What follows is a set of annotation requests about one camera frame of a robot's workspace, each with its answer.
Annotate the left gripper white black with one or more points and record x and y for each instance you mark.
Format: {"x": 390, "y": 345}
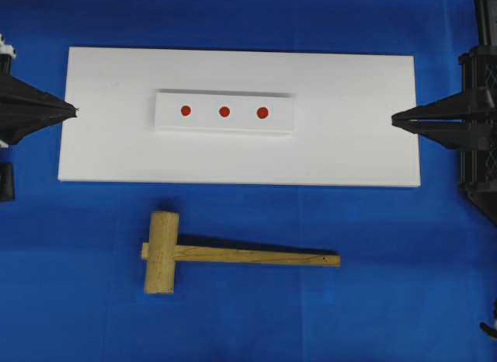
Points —
{"x": 14, "y": 129}

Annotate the large white foam board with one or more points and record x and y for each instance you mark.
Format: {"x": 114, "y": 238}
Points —
{"x": 238, "y": 117}

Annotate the black clip bottom right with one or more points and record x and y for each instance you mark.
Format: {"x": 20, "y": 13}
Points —
{"x": 490, "y": 330}

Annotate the black right arm base stand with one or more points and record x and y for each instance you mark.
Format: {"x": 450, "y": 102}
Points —
{"x": 486, "y": 21}

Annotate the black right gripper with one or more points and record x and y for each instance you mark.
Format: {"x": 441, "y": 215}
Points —
{"x": 476, "y": 135}

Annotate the wooden mallet hammer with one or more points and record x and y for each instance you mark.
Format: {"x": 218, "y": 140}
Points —
{"x": 162, "y": 251}

